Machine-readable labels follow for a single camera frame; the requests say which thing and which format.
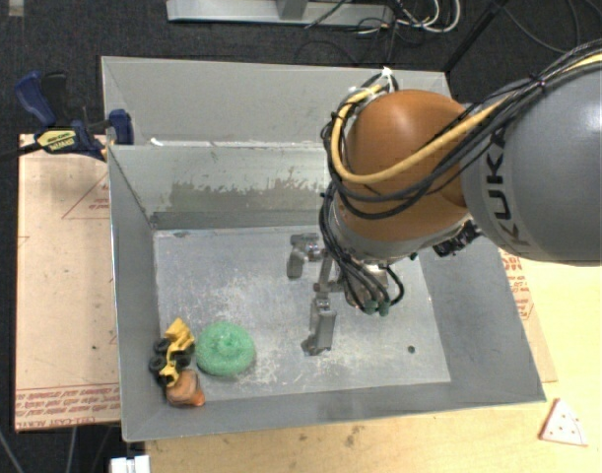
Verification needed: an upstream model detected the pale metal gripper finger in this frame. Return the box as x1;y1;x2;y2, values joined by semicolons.
300;297;339;358
286;233;327;280

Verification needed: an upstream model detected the grey metal bin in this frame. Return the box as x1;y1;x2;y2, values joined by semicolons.
100;55;548;443

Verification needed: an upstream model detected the green mesh scrubber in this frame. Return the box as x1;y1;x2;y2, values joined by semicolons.
194;319;258;378

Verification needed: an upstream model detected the yellow toy digger truck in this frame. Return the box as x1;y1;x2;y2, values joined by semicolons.
148;317;197;389

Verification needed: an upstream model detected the orange-brown toy food piece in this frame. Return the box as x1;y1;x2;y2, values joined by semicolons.
165;369;207;409

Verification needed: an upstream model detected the brown cardboard board, red print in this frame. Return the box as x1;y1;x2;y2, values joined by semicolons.
14;132;559;434

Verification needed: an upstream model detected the white triangular sanding pad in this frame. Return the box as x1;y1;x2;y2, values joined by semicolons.
537;397;589;447

